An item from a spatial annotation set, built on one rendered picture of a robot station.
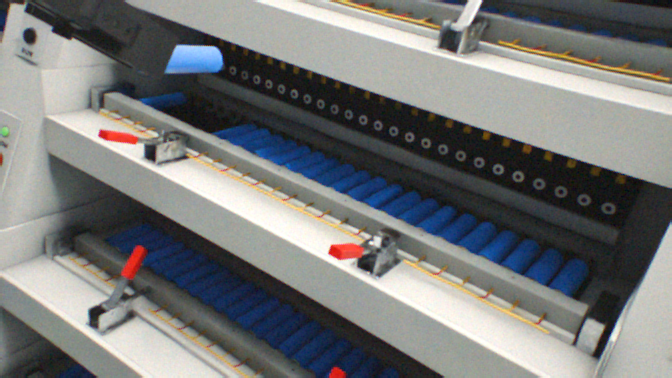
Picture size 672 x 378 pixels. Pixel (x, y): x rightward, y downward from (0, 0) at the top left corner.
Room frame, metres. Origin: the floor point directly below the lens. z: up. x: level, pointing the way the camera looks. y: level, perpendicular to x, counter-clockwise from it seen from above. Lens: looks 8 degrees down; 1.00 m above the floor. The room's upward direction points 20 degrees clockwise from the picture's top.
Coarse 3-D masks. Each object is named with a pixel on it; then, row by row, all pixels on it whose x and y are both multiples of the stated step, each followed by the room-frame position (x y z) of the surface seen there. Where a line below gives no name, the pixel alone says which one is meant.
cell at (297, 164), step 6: (306, 156) 0.64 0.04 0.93; (312, 156) 0.64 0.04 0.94; (318, 156) 0.65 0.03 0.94; (324, 156) 0.66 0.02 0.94; (288, 162) 0.62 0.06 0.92; (294, 162) 0.62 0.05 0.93; (300, 162) 0.62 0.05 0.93; (306, 162) 0.63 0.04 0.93; (312, 162) 0.64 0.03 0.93; (288, 168) 0.61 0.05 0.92; (294, 168) 0.61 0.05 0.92; (300, 168) 0.62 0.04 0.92
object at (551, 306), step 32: (160, 128) 0.66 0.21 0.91; (192, 128) 0.65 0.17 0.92; (224, 160) 0.61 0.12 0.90; (256, 160) 0.60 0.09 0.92; (288, 192) 0.57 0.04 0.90; (320, 192) 0.55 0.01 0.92; (352, 224) 0.53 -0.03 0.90; (384, 224) 0.52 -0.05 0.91; (416, 256) 0.50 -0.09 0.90; (448, 256) 0.49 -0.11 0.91; (480, 256) 0.49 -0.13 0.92; (480, 288) 0.47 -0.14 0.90; (512, 288) 0.46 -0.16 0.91; (544, 288) 0.46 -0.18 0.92; (544, 320) 0.45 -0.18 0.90; (576, 320) 0.44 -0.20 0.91
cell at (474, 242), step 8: (480, 224) 0.56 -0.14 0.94; (488, 224) 0.56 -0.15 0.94; (472, 232) 0.54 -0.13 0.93; (480, 232) 0.54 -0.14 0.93; (488, 232) 0.55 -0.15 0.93; (496, 232) 0.56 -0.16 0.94; (464, 240) 0.52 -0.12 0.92; (472, 240) 0.52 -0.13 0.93; (480, 240) 0.53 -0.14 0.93; (488, 240) 0.54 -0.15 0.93; (464, 248) 0.51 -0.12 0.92; (472, 248) 0.51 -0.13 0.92; (480, 248) 0.53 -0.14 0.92
